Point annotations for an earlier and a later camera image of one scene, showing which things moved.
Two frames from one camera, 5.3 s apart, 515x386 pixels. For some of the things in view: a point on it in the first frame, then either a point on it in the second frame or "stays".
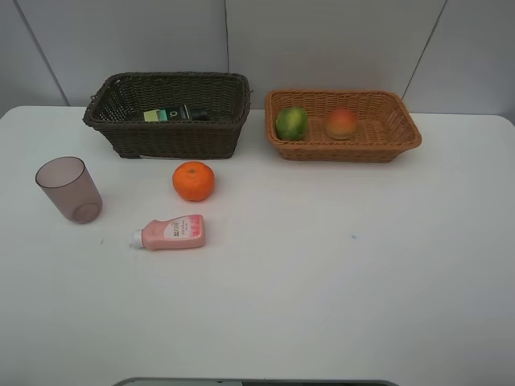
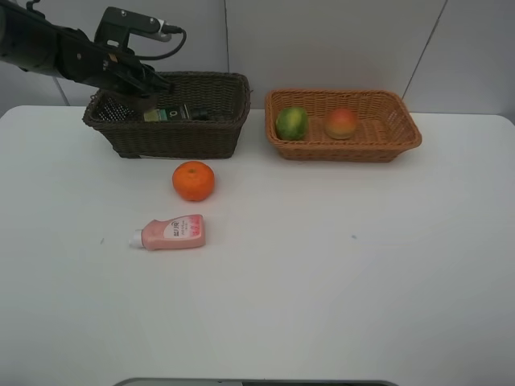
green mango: x=292 y=124 stays
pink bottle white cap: x=178 y=232 stays
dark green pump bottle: x=184 y=112 stays
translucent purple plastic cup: x=65 y=178 -> x=113 y=106
